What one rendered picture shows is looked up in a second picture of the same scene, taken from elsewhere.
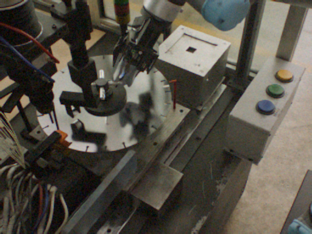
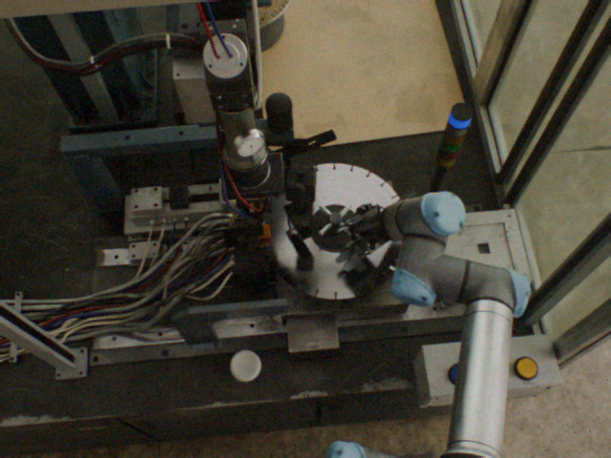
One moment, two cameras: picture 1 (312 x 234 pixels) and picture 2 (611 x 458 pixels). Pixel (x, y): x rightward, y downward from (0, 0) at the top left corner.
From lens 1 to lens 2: 79 cm
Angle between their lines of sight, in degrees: 32
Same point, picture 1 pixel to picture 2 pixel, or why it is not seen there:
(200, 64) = not seen: hidden behind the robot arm
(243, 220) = not seen: hidden behind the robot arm
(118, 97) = (341, 240)
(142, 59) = (358, 243)
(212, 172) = (377, 369)
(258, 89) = not seen: hidden behind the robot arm
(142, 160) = (318, 304)
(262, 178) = (530, 421)
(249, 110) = (442, 362)
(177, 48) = (473, 233)
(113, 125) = (310, 260)
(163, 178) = (322, 334)
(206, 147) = (401, 344)
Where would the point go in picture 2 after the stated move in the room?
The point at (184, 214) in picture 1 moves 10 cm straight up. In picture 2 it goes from (315, 374) to (315, 364)
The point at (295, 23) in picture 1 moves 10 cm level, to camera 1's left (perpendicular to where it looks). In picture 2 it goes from (578, 338) to (539, 300)
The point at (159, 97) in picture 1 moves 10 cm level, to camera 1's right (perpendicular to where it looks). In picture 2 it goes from (373, 273) to (406, 307)
